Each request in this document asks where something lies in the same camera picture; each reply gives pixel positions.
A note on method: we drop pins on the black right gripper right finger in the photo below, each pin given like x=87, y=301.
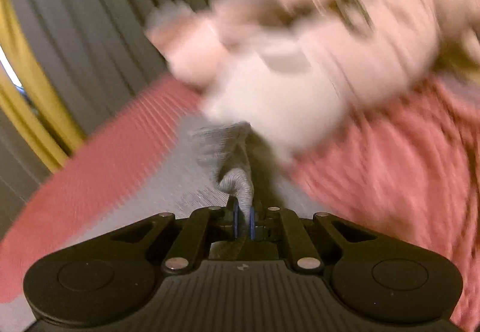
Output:
x=374, y=276

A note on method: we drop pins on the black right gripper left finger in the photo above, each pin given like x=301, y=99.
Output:
x=111, y=276

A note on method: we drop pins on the red ribbed bedspread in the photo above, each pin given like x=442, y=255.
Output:
x=111, y=166

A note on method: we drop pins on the pink fuzzy blanket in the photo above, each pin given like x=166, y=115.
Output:
x=411, y=171

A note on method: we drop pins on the yellow curtain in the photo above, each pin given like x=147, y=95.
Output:
x=29, y=100

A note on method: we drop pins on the pink plush toy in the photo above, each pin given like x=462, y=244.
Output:
x=295, y=69

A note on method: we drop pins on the grey-green curtain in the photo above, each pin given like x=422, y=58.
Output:
x=94, y=52

